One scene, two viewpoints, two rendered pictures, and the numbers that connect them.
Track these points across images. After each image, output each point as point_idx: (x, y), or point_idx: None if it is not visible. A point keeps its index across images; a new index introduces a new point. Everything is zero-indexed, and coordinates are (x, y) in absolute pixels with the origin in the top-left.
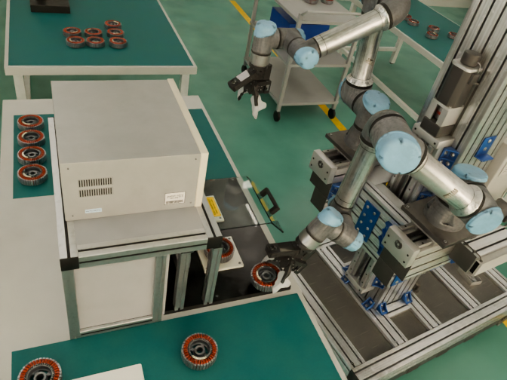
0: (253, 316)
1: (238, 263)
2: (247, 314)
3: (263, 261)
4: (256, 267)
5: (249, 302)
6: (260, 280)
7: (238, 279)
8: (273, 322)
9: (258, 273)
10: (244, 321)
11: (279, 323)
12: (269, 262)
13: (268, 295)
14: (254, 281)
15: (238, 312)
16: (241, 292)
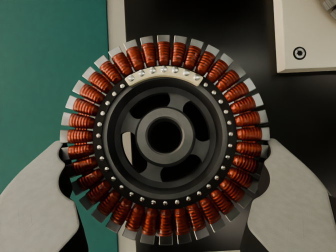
0: (47, 58)
1: (296, 47)
2: (58, 37)
3: (273, 149)
4: (232, 87)
5: (111, 61)
6: (116, 76)
7: (213, 29)
8: (7, 123)
9: (200, 101)
10: (32, 14)
11: (0, 144)
12: (254, 189)
13: (127, 146)
14: (127, 42)
15: (74, 4)
16: (140, 25)
